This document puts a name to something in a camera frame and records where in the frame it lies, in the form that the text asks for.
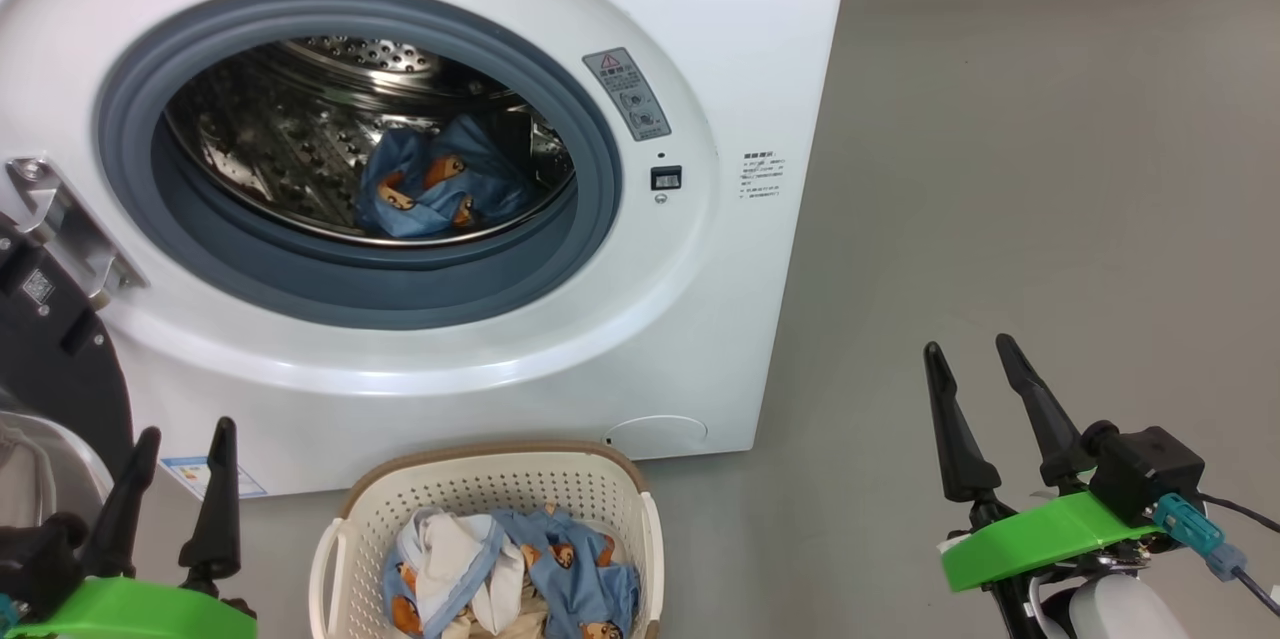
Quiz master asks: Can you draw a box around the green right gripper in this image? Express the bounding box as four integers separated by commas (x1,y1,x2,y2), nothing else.
923,333,1161,639

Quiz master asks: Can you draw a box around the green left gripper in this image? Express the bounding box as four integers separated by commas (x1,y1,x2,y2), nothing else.
5,416,259,639

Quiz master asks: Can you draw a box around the round black glass washer door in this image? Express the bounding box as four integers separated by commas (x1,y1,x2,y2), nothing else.
0,214,136,530

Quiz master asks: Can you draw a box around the white garment with blue trim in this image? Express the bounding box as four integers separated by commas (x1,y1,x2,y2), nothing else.
383,509,526,639

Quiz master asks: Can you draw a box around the cream perforated laundry basket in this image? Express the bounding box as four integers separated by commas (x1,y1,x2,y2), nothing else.
308,439,664,639

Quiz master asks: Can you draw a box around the silver door hinge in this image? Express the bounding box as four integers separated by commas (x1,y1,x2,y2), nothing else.
5,157,149,308

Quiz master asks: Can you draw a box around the white front-load washing machine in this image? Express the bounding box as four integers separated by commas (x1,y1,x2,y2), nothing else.
0,0,857,498

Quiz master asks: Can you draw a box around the blue energy label sticker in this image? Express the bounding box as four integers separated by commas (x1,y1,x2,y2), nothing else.
160,456,269,500

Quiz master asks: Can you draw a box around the steel washer drum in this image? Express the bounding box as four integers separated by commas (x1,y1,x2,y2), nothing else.
163,37,578,248

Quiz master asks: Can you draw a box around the grey warning label sticker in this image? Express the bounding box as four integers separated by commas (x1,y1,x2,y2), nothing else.
583,47,672,142

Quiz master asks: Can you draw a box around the thin black cable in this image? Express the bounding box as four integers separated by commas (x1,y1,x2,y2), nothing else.
1195,491,1280,532

